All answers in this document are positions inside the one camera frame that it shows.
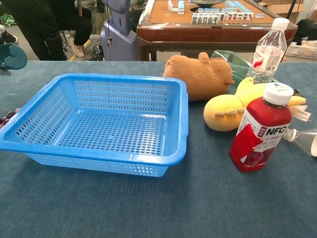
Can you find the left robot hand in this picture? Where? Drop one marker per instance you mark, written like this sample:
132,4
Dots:
8,38

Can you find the red NFC juice bottle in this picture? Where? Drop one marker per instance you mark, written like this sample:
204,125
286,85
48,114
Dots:
257,119

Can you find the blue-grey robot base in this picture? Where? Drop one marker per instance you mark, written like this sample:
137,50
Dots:
119,47

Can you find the blue plastic mesh basket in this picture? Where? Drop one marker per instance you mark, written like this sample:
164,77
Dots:
74,151

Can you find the white mesh basket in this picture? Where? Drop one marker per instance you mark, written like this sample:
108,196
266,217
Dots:
301,50

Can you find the green bag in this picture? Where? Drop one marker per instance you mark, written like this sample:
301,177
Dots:
7,19

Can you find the person in black trousers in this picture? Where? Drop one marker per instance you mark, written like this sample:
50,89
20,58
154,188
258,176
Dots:
37,29
79,24

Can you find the purple grape bunch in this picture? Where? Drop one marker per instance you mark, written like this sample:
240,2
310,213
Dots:
10,115

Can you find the blue-backed mahjong tile stack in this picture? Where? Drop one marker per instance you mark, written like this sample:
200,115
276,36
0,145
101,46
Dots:
208,10
177,7
232,6

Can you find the blue table cloth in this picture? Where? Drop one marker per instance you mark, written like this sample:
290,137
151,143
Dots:
99,203

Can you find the brown mahjong table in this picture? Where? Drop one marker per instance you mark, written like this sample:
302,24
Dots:
198,34

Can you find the brown capybara plush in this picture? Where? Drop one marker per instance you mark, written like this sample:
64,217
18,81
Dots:
198,77

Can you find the mahjong tile row green print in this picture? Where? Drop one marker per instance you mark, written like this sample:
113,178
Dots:
205,18

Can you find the dark bowl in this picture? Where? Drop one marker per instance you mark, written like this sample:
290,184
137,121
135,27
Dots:
205,2

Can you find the green spray bottle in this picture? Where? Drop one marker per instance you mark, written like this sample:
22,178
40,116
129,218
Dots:
232,59

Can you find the yellow duck plush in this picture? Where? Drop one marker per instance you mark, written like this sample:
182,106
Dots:
223,111

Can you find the mahjong tile row red print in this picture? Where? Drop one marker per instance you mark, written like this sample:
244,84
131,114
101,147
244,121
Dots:
240,17

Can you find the single blue-backed mahjong tile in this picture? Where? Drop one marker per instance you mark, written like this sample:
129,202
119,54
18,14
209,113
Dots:
259,16

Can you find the clear water bottle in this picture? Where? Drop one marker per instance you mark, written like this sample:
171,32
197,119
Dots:
268,52

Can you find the black bag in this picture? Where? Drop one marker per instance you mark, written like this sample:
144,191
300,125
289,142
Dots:
308,29

